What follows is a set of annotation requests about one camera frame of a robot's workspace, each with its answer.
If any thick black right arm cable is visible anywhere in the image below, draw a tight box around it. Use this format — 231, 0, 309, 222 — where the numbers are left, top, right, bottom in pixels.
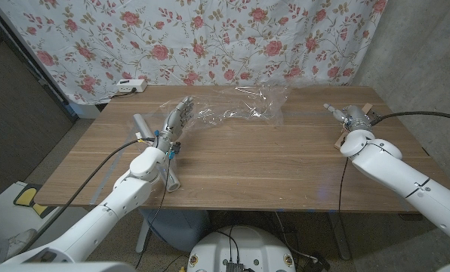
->
370, 110, 450, 127

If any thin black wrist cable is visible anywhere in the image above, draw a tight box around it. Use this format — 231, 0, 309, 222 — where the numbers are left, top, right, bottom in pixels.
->
337, 156, 350, 213
135, 150, 173, 269

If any cling film roll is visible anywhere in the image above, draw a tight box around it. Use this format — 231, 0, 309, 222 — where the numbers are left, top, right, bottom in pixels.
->
132, 113, 181, 193

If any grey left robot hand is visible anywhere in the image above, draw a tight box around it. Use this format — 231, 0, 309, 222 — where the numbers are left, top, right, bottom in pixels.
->
155, 96, 195, 152

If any transparent cling film sheet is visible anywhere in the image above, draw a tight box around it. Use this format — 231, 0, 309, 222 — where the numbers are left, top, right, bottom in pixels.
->
149, 85, 290, 131

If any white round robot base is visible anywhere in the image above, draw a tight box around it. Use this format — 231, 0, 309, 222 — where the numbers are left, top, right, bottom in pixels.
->
186, 225, 297, 272

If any yellow and black pad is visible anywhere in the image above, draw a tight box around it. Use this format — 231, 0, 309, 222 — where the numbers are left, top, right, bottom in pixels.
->
13, 184, 51, 219

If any black power strip cable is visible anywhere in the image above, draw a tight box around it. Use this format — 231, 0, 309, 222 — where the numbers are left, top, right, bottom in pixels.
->
109, 88, 137, 98

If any white power strip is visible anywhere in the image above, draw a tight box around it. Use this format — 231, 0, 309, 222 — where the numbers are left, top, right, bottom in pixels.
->
116, 79, 148, 94

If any thin black left wrist cable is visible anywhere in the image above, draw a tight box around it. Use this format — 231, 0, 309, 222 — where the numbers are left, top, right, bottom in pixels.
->
135, 150, 173, 269

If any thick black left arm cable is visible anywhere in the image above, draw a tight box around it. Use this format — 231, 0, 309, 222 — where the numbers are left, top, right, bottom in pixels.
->
19, 138, 158, 254

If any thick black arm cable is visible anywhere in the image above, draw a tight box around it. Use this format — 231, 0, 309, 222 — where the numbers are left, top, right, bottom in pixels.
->
19, 138, 158, 254
370, 110, 450, 127

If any black power adapter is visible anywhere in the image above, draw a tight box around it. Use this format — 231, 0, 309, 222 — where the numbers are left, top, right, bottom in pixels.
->
302, 253, 331, 272

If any grey table leg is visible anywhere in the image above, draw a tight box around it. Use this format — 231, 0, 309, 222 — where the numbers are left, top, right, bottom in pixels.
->
328, 211, 351, 261

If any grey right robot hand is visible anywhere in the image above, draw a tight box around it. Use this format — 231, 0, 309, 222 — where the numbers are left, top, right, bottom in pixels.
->
322, 103, 379, 133

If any white floor platform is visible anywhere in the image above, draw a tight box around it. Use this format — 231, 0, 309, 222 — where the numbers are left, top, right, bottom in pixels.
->
0, 181, 94, 250

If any blue-grey chair seat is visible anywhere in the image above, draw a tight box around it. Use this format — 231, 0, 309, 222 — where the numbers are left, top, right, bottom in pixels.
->
140, 209, 211, 253

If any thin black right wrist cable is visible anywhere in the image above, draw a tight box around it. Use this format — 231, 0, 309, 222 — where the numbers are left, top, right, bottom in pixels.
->
337, 156, 350, 213

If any white shoe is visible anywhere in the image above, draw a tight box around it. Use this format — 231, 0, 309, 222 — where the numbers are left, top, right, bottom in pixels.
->
5, 228, 37, 261

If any floral print curtain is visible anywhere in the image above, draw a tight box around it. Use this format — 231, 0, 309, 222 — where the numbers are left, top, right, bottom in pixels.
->
0, 0, 388, 106

